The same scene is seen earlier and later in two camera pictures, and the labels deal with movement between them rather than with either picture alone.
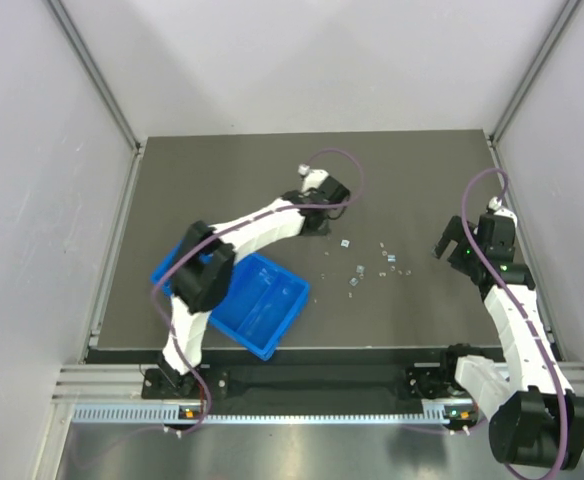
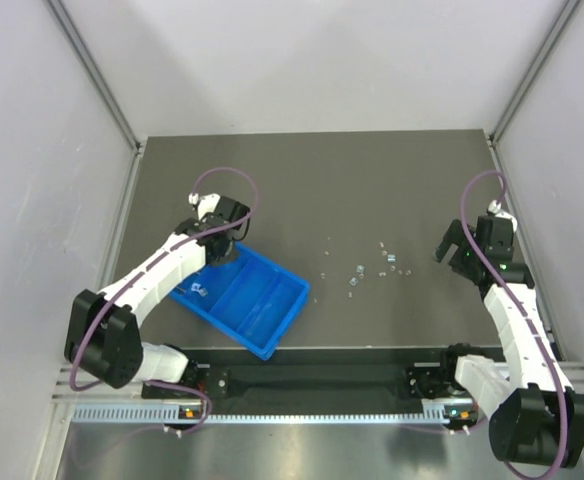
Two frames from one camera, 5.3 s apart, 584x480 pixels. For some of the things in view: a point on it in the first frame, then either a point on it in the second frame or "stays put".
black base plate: x=300 y=383 stays put
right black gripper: x=458 y=248 stays put
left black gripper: x=316 y=225 → x=223 y=248
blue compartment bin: x=263 y=303 stays put
